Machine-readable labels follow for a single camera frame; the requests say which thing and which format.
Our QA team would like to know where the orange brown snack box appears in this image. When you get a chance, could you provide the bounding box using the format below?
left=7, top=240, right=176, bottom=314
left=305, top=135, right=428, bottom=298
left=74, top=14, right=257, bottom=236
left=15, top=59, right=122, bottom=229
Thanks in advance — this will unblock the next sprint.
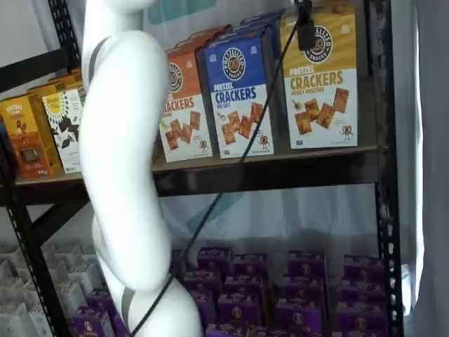
left=0, top=94, right=63, bottom=178
left=27, top=82, right=67, bottom=106

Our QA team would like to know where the blue white pretzel crackers box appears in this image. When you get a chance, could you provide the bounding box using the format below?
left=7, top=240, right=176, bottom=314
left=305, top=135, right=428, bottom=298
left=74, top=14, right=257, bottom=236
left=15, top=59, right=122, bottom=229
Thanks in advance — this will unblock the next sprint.
left=196, top=34, right=281, bottom=159

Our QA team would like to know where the white snack box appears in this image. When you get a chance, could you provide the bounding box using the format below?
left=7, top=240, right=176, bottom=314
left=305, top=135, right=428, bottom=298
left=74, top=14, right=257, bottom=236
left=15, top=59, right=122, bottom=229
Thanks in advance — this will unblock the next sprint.
left=54, top=280, right=88, bottom=317
left=28, top=304, right=53, bottom=337
left=41, top=242, right=80, bottom=282
left=0, top=275, right=27, bottom=305
left=0, top=242, right=22, bottom=278
left=0, top=301, right=36, bottom=337

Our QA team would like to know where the teal tape strip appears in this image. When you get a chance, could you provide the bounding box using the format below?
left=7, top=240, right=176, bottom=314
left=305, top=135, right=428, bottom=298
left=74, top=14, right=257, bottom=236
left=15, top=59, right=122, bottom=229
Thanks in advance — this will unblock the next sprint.
left=147, top=0, right=220, bottom=25
left=187, top=192, right=246, bottom=233

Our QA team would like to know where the black metal shelf rack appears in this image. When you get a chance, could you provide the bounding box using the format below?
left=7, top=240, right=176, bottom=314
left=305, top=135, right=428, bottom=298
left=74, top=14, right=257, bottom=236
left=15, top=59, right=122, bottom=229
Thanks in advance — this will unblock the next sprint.
left=0, top=0, right=404, bottom=337

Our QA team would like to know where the yellow white pretzel crackers box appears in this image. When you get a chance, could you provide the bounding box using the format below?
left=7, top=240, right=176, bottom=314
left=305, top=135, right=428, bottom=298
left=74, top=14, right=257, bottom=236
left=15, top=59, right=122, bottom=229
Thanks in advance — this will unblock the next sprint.
left=279, top=12, right=359, bottom=150

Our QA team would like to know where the white plastic curtain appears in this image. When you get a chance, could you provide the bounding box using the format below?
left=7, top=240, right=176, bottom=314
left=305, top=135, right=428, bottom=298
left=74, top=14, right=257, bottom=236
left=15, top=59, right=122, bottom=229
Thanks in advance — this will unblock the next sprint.
left=389, top=0, right=449, bottom=337

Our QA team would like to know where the white black cracker box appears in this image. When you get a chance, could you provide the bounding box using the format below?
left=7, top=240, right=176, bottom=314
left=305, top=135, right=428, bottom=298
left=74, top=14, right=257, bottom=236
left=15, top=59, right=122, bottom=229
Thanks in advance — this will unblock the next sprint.
left=41, top=89, right=87, bottom=175

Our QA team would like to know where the purple snack box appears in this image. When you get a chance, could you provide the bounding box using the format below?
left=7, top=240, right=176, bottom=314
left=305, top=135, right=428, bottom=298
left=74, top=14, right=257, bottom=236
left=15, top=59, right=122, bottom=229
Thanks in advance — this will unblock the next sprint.
left=170, top=249, right=184, bottom=277
left=335, top=300, right=389, bottom=337
left=343, top=254, right=386, bottom=282
left=112, top=312, right=131, bottom=337
left=340, top=275, right=387, bottom=303
left=274, top=300, right=324, bottom=337
left=68, top=305, right=113, bottom=337
left=86, top=288, right=113, bottom=313
left=182, top=269, right=222, bottom=296
left=232, top=253, right=269, bottom=282
left=205, top=322, right=250, bottom=337
left=279, top=276, right=326, bottom=305
left=223, top=275, right=267, bottom=299
left=196, top=247, right=233, bottom=277
left=287, top=249, right=326, bottom=280
left=216, top=293, right=263, bottom=327
left=194, top=290, right=217, bottom=326

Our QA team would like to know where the black cable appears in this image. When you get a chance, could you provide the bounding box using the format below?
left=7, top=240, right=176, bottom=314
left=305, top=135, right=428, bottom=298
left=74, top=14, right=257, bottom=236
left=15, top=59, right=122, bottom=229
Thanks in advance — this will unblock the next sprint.
left=129, top=19, right=300, bottom=336

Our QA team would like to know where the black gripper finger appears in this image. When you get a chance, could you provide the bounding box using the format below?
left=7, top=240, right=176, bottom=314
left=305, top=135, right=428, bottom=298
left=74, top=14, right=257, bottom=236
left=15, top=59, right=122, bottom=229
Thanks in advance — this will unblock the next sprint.
left=296, top=0, right=316, bottom=51

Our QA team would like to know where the orange white pretzel crackers box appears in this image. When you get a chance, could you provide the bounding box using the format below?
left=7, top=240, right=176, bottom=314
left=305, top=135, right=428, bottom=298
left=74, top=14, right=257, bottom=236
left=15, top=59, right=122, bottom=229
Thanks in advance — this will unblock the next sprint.
left=157, top=48, right=214, bottom=163

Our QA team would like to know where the translucent plastic sheet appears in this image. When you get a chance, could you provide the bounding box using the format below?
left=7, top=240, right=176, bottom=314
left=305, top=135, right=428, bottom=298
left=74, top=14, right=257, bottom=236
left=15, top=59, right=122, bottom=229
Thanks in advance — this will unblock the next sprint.
left=157, top=182, right=382, bottom=260

